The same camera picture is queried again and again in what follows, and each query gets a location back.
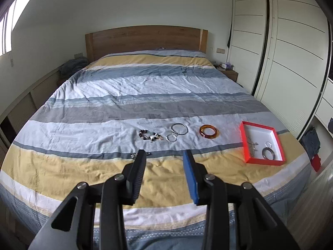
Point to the grey folded cloth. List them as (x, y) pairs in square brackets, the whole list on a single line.
[(72, 66)]

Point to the red cloth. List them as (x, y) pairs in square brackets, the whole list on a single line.
[(316, 162)]

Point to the dark blue garment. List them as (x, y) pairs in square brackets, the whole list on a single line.
[(311, 142)]

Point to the amber bangle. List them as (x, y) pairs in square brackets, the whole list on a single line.
[(206, 135)]

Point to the small white box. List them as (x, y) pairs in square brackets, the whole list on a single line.
[(223, 65)]

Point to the striped bed blanket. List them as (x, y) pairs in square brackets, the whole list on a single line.
[(145, 88)]

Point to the low beige side cabinet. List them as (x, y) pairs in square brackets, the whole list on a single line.
[(23, 101)]

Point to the wooden nightstand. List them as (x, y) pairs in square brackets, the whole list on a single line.
[(231, 75)]

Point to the dark metal bangle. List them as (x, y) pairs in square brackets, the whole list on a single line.
[(263, 153)]

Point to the large silver bangle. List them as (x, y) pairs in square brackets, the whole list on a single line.
[(186, 130)]

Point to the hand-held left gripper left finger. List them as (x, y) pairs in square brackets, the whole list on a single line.
[(136, 177)]

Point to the wooden headboard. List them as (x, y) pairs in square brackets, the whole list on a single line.
[(145, 37)]

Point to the red jewelry box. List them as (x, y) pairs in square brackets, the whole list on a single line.
[(265, 161)]

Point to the white sliding wardrobe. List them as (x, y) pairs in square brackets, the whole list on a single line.
[(286, 44)]

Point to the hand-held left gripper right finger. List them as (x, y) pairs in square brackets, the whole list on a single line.
[(190, 178)]

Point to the wall switch plate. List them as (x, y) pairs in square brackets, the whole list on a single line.
[(220, 50)]

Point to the window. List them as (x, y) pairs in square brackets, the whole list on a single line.
[(6, 31)]

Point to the wall socket plate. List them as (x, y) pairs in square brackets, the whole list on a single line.
[(78, 55)]

